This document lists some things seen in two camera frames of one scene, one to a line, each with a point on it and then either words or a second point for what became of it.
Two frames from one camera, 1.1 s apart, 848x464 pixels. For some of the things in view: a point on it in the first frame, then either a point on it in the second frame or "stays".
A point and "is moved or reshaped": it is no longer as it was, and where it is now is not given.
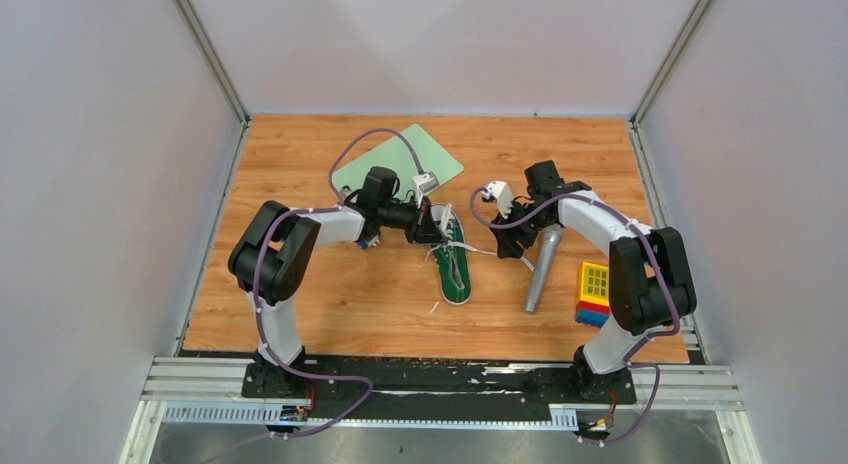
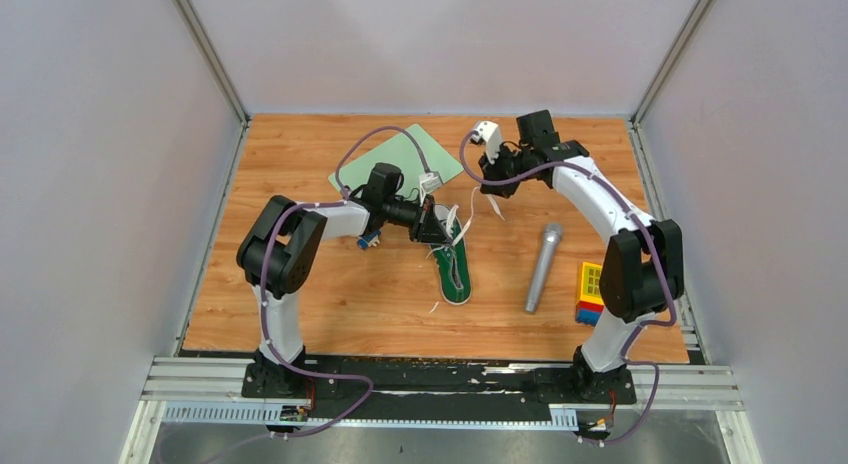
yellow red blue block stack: (594, 305) stays
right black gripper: (508, 239) → (490, 171)
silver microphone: (550, 245) stays
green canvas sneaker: (451, 259) stays
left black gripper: (423, 228) stays
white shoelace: (445, 228) is moved or reshaped
